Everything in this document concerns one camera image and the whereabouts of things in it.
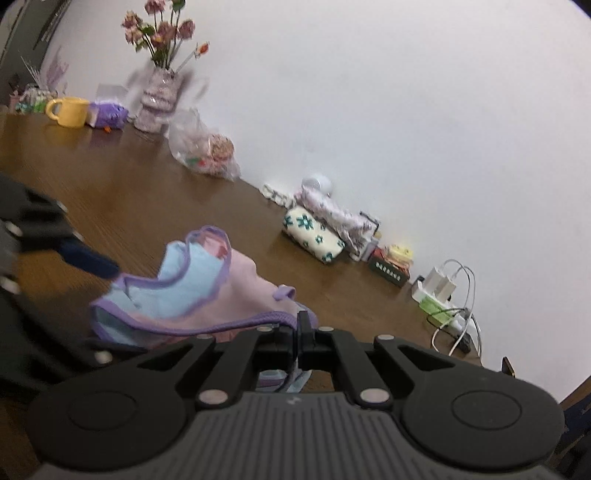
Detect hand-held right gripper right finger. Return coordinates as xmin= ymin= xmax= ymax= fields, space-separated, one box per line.
xmin=298 ymin=311 xmax=462 ymax=409

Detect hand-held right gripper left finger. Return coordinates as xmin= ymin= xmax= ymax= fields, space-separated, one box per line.
xmin=136 ymin=325 xmax=297 ymax=409

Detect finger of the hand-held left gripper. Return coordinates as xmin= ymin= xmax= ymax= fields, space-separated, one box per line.
xmin=0 ymin=295 xmax=146 ymax=402
xmin=0 ymin=173 xmax=122 ymax=280

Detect pink blue purple-trimmed garment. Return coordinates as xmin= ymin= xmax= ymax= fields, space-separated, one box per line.
xmin=89 ymin=225 xmax=319 ymax=393

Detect white teal-flowered folded cloth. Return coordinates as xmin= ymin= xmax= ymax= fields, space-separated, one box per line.
xmin=281 ymin=205 xmax=346 ymax=265

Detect dark small box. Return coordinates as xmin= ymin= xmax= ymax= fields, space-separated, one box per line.
xmin=368 ymin=251 xmax=411 ymax=288

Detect pink floral folded cloth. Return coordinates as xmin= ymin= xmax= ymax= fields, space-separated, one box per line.
xmin=294 ymin=187 xmax=380 ymax=259

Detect white power strip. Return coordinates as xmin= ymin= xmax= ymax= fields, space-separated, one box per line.
xmin=412 ymin=277 xmax=472 ymax=334

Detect purple plush toy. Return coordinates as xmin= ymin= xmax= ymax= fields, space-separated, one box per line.
xmin=88 ymin=100 xmax=129 ymax=134

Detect white charger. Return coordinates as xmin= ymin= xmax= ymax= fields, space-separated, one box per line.
xmin=425 ymin=267 xmax=458 ymax=301

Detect yellow mug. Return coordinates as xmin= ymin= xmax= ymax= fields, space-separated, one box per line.
xmin=45 ymin=97 xmax=92 ymax=128

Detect white patterned small cloth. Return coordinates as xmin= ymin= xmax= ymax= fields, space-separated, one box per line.
xmin=263 ymin=184 xmax=296 ymax=206

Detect clear plastic bag of snacks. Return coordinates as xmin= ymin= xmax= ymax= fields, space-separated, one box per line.
xmin=167 ymin=108 xmax=242 ymax=182

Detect purple knitted vase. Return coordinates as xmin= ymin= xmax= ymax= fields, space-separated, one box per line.
xmin=127 ymin=67 xmax=208 ymax=134

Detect purple dried flower bunch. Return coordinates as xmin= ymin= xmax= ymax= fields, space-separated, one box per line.
xmin=16 ymin=47 xmax=70 ymax=114

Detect dark cabinet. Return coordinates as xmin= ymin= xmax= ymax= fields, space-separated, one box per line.
xmin=0 ymin=0 xmax=72 ymax=110

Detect artificial pink flowers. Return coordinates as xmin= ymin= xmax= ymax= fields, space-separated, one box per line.
xmin=121 ymin=0 xmax=211 ymax=70

